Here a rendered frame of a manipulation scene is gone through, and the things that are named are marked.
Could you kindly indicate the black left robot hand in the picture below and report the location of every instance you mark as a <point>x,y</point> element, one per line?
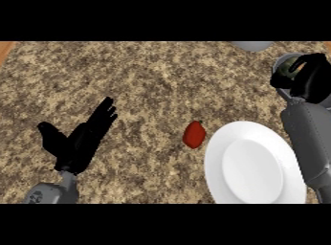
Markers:
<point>81,143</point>

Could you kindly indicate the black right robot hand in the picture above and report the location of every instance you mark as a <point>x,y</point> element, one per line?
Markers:
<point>313,81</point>

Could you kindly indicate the grey round bowl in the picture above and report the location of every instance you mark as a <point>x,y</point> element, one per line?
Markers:
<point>251,45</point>

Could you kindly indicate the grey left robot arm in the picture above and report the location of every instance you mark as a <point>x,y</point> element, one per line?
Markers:
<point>55,190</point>

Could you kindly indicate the red pepper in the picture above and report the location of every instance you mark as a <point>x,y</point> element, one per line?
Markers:
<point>193,134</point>

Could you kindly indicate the white round plate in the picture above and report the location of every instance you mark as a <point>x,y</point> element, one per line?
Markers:
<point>254,163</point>

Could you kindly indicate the dark green squash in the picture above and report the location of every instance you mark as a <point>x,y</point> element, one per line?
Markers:
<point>291,69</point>

